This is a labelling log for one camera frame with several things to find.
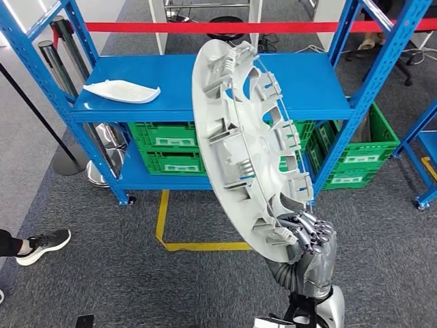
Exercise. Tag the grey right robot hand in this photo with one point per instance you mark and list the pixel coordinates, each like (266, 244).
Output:
(319, 267)

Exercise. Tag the grey plastic hubcap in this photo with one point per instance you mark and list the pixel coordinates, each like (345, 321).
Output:
(222, 149)

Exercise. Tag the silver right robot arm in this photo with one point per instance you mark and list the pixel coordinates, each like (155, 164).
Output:
(327, 312)

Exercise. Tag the blue metal shelf rack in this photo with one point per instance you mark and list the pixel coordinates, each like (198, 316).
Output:
(300, 81)
(410, 136)

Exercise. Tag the white plastic panel part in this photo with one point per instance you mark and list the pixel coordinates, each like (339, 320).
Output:
(119, 92)

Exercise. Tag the grey foam block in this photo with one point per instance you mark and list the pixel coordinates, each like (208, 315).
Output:
(361, 131)

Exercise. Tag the open green plastic crate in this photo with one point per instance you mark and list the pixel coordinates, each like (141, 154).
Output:
(386, 136)

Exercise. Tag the person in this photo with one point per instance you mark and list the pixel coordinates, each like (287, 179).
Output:
(368, 43)

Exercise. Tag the white desk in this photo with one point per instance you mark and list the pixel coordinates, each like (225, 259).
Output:
(324, 13)
(157, 18)

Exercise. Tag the black round stool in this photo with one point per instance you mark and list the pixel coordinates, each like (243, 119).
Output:
(222, 36)

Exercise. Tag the red barrier belt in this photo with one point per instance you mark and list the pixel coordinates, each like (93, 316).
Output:
(204, 27)

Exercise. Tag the black power strip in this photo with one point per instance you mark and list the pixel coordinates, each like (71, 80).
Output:
(179, 19)

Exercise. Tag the black robot foot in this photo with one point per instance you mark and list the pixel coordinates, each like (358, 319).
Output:
(84, 321)

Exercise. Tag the black stanchion pole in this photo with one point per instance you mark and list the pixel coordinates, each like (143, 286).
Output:
(72, 160)

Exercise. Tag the person's black shoe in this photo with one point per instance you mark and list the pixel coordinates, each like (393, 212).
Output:
(44, 244)

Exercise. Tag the person's leg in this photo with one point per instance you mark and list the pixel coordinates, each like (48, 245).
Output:
(8, 242)

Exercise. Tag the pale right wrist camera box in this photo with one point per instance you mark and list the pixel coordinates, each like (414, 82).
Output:
(269, 323)

